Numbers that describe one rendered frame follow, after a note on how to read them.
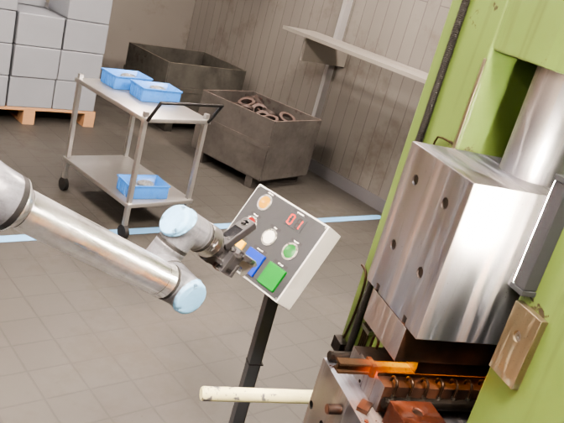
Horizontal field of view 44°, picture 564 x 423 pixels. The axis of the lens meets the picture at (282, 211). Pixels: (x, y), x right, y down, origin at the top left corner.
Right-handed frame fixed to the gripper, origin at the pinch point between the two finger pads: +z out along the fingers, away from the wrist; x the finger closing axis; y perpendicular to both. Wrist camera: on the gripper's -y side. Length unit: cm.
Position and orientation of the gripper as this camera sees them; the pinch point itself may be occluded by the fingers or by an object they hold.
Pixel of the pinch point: (254, 262)
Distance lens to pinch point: 203.6
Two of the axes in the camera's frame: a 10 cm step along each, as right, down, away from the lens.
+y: -5.8, 8.1, -0.6
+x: 6.5, 4.1, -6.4
